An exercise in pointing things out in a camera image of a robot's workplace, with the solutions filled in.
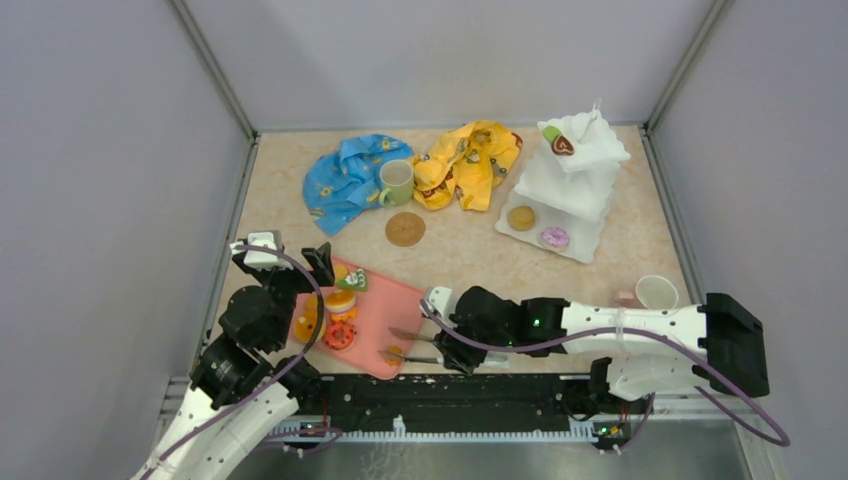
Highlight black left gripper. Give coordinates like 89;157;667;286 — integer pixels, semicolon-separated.
235;242;335;349

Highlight metal tongs white handle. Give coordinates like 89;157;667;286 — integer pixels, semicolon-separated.
388;327;510;375

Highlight yellow orange pastry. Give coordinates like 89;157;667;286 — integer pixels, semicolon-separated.
324;290;357;314

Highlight orange swirl cookie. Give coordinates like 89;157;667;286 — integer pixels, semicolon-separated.
382;345;404;366

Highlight round tan muffin cake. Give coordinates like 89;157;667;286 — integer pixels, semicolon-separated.
506;205;537;232

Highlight purple sprinkled donut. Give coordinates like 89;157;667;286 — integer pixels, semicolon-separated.
539;227;571;251

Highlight brown heart cookie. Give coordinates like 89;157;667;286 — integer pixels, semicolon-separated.
551;135;575;156

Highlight green round macaron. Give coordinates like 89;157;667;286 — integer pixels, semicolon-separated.
542;125;561;144

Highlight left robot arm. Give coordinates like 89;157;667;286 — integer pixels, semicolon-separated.
135;238;335;479

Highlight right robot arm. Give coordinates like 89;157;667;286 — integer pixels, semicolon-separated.
419;286;770;412

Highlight orange glazed bun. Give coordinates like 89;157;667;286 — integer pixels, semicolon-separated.
292;310;327;344

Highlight green cake slice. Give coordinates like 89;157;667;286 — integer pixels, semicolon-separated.
336;268;369;292

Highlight blue patterned cloth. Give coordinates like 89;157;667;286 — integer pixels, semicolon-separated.
302;134;413;237

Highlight pink plastic tray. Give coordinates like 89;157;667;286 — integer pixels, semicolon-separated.
286;257;423;380

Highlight red orange donut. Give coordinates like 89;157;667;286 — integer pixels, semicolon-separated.
323;322;357;352

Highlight woven rattan coaster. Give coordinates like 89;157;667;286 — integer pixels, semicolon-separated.
385;212;426;247

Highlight green mug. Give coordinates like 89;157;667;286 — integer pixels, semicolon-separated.
378;160;414;206

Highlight yellow patterned cloth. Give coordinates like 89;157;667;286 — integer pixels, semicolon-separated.
412;121;523;212

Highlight white tiered dessert stand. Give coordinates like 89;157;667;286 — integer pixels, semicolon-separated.
495;99;631;264

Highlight pink cup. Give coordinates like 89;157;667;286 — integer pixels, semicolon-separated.
613;275;679;310

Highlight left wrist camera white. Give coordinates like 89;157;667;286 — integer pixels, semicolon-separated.
229;231;292;271

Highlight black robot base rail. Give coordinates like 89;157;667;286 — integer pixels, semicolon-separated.
297;374;648;434

